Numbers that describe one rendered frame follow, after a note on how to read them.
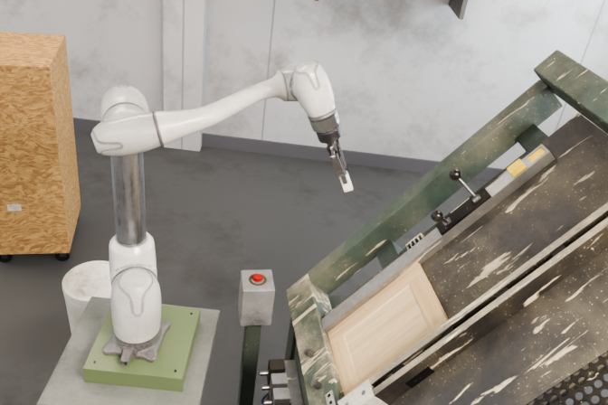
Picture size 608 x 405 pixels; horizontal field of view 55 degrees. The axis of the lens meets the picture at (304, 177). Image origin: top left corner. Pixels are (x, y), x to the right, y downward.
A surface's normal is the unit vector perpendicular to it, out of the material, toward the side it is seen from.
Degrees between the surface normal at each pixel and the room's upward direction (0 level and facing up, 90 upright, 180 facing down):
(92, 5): 90
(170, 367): 1
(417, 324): 50
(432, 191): 90
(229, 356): 0
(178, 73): 90
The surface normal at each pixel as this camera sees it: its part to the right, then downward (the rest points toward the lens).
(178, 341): 0.12, -0.85
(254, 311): 0.16, 0.52
